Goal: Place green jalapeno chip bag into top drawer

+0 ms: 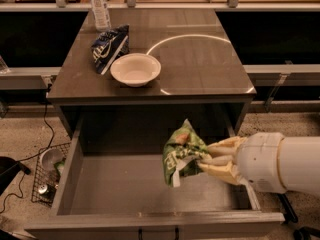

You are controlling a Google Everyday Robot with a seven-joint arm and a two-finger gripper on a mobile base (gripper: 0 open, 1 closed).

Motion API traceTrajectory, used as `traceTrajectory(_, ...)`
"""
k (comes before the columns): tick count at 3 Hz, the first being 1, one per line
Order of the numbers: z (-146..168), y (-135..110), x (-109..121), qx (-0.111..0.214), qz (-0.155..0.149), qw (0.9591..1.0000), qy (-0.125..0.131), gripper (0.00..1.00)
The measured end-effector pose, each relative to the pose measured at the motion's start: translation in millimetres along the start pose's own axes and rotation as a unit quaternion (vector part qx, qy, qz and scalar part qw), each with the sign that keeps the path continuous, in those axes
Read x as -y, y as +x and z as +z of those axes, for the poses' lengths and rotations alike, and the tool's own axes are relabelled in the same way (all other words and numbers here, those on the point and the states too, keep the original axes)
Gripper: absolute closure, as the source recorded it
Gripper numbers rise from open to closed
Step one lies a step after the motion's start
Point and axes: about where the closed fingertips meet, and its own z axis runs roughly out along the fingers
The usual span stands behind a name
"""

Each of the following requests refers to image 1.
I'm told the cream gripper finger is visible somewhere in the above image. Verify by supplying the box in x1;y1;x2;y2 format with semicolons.
208;146;234;157
198;155;233;166

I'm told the green jalapeno chip bag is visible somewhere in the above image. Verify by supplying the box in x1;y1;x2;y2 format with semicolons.
162;119;211;187

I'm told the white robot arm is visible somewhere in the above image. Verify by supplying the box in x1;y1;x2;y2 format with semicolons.
198;132;320;197

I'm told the grey cabinet with glossy top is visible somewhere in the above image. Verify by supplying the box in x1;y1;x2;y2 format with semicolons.
48;9;255;138

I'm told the open grey top drawer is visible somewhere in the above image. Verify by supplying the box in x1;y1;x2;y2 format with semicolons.
26;112;284;240

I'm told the blue chip bag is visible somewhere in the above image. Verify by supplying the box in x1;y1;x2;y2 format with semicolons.
91;24;129;75

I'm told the black chair base leg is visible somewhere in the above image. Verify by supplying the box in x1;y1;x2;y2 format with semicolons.
278;194;320;240

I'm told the white paper bowl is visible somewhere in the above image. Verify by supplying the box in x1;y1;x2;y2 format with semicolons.
110;53;161;87

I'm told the clear plastic cup in basket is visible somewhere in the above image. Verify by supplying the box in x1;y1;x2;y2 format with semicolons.
40;148;63;171

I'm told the clear plastic water bottle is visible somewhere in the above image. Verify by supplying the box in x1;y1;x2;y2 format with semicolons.
90;0;111;32

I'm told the black drawer handle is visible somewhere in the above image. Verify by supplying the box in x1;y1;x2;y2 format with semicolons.
137;227;180;240

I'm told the black wire basket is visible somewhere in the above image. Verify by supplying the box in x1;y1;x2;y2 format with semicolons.
31;143;70;207

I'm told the black power cable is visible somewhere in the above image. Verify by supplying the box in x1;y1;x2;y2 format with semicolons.
0;83;56;214

